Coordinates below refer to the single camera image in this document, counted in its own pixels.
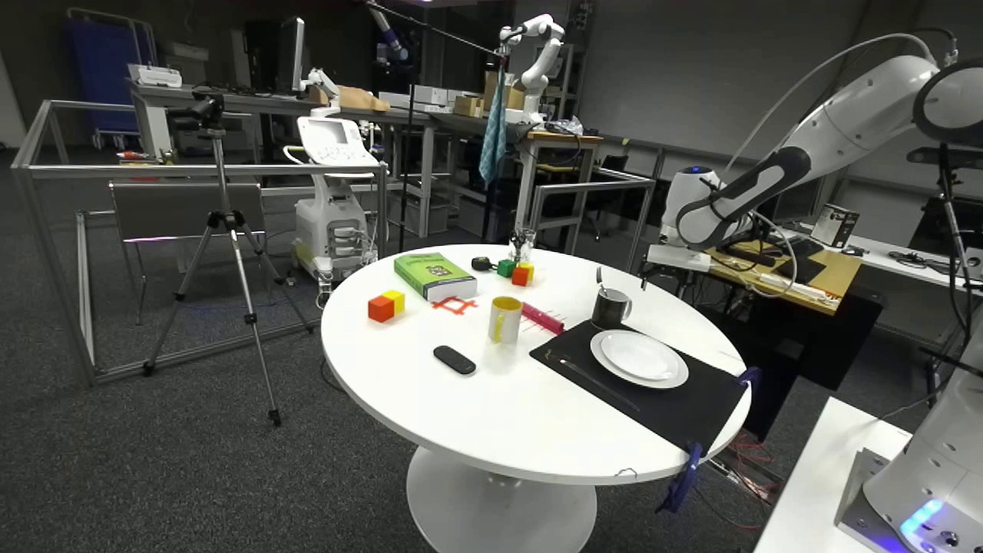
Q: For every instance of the yellow mug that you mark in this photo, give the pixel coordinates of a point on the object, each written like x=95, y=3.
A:
x=504, y=319

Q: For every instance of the blue trolley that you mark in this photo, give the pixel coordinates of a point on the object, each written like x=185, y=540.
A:
x=100, y=69

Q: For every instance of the white plate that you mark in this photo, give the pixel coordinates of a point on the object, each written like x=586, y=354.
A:
x=641, y=357

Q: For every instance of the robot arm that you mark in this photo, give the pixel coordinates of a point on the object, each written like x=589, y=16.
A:
x=845, y=115

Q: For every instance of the monitor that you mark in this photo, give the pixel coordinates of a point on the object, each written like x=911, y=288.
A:
x=288, y=54

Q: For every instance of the green book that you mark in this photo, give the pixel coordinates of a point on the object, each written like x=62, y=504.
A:
x=430, y=273

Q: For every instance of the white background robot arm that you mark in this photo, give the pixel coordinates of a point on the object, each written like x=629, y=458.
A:
x=541, y=61

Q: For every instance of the black remote control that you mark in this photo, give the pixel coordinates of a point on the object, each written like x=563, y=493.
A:
x=454, y=359

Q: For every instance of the blue towel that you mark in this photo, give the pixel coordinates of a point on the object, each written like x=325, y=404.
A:
x=494, y=138

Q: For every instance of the yellow block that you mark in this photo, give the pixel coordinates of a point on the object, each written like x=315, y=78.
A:
x=529, y=269
x=396, y=299

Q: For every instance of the blue clamp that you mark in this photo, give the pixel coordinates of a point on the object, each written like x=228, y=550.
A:
x=683, y=476
x=750, y=378

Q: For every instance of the metal railing frame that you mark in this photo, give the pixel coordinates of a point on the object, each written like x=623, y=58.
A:
x=591, y=186

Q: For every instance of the white power strip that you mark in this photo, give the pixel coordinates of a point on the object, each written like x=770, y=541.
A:
x=799, y=288

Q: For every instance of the white printer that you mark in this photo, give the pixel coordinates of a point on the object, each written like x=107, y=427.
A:
x=153, y=75

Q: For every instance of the green block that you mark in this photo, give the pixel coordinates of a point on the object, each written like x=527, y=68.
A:
x=506, y=269

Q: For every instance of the wooden desk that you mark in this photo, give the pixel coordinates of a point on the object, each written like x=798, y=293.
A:
x=833, y=269

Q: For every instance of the grey chair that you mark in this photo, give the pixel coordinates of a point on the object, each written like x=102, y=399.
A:
x=184, y=211

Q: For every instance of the white medical cart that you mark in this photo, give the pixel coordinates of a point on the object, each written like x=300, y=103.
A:
x=334, y=223

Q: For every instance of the black knife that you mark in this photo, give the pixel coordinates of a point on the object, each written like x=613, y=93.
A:
x=595, y=380

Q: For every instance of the black placemat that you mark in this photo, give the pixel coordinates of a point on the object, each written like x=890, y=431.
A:
x=676, y=407

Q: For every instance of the white desk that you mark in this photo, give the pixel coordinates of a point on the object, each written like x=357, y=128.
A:
x=898, y=257

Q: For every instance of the orange block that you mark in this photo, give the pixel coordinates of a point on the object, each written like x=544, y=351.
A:
x=520, y=276
x=380, y=309

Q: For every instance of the stack of cardboard boxes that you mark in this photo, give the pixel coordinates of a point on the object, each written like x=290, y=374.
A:
x=503, y=91

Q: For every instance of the clear glass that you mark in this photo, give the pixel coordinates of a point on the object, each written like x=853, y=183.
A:
x=521, y=244

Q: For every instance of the long workbench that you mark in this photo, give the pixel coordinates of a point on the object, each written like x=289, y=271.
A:
x=261, y=102

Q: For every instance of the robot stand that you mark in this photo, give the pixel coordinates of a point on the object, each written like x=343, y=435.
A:
x=814, y=476

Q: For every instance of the aluminium frame cage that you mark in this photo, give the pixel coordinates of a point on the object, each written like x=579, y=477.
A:
x=192, y=170

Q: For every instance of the small black device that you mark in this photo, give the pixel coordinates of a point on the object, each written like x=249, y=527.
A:
x=481, y=263

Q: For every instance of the black and white box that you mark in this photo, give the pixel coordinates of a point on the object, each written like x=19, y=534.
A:
x=835, y=225

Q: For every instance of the metal spoon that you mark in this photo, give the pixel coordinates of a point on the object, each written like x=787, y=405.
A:
x=600, y=278

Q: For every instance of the pink ruler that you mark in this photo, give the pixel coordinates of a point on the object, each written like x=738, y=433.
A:
x=542, y=318

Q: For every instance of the wood top table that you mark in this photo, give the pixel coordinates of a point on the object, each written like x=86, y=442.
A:
x=564, y=138

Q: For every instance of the black mug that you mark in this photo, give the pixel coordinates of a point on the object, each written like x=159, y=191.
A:
x=609, y=309

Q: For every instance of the camera on tripod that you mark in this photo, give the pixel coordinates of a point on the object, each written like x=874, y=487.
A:
x=223, y=223

